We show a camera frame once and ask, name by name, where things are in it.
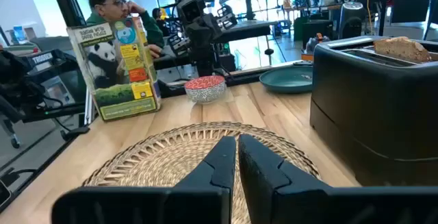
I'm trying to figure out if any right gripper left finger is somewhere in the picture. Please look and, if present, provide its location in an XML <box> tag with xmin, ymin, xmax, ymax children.
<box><xmin>51</xmin><ymin>135</ymin><xmax>237</xmax><ymax>224</ymax></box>

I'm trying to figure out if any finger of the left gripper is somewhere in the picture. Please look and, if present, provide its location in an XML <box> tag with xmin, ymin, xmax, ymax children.
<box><xmin>216</xmin><ymin>4</ymin><xmax>239</xmax><ymax>31</ymax></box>
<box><xmin>166</xmin><ymin>33</ymin><xmax>191</xmax><ymax>58</ymax></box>

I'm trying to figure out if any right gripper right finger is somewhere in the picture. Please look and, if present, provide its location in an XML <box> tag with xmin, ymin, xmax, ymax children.
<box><xmin>237</xmin><ymin>134</ymin><xmax>438</xmax><ymax>224</ymax></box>

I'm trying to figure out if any patterned bowl red inside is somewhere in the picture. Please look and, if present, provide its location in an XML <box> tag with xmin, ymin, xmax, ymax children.
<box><xmin>183</xmin><ymin>75</ymin><xmax>227</xmax><ymax>104</ymax></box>

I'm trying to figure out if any panda cereal box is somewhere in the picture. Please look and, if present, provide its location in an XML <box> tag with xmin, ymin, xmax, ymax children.
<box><xmin>66</xmin><ymin>16</ymin><xmax>162</xmax><ymax>122</ymax></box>

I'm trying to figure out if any teal plate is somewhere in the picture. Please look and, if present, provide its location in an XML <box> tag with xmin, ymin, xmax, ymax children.
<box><xmin>259</xmin><ymin>65</ymin><xmax>314</xmax><ymax>94</ymax></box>

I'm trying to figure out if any black desk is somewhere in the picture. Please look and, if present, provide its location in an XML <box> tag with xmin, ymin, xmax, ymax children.
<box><xmin>211</xmin><ymin>20</ymin><xmax>279</xmax><ymax>45</ymax></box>

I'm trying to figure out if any round woven straw placemat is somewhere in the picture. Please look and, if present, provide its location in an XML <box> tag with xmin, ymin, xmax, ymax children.
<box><xmin>81</xmin><ymin>121</ymin><xmax>322</xmax><ymax>224</ymax></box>

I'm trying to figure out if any black cylindrical appliance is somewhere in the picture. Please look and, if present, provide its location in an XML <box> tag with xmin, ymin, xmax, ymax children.
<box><xmin>337</xmin><ymin>1</ymin><xmax>366</xmax><ymax>40</ymax></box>

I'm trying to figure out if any black toaster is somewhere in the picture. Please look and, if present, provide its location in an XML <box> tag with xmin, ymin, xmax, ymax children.
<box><xmin>309</xmin><ymin>35</ymin><xmax>438</xmax><ymax>187</ymax></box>

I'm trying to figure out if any brown toast slice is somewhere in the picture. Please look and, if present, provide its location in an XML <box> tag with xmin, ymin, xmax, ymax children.
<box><xmin>372</xmin><ymin>36</ymin><xmax>433</xmax><ymax>63</ymax></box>

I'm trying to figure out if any black computer monitor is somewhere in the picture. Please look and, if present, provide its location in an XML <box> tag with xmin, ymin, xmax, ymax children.
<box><xmin>391</xmin><ymin>0</ymin><xmax>435</xmax><ymax>25</ymax></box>

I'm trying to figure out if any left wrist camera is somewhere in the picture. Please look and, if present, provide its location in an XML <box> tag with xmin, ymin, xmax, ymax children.
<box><xmin>177</xmin><ymin>0</ymin><xmax>207</xmax><ymax>25</ymax></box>

